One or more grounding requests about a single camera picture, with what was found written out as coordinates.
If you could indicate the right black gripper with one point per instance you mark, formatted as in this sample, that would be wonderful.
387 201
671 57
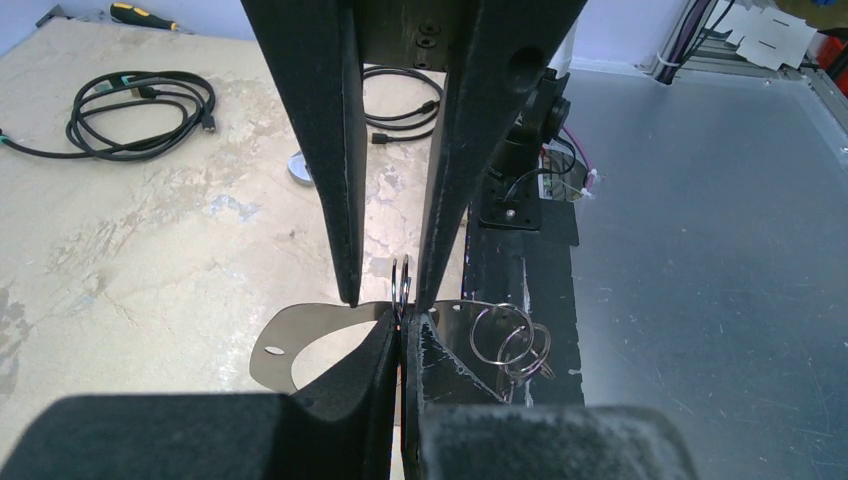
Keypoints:
500 52

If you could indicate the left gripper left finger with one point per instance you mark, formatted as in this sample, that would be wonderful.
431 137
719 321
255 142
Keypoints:
337 427

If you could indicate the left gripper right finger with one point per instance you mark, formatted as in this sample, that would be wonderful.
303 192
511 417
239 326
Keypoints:
454 427

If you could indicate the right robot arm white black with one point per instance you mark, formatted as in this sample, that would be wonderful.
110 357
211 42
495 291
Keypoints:
530 146

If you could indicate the yellow black screwdriver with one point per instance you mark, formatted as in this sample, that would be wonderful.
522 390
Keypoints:
135 16

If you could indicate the red handled adjustable wrench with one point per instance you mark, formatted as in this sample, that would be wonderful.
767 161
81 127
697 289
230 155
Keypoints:
299 170

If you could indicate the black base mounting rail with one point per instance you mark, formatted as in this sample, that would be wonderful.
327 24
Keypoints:
532 269

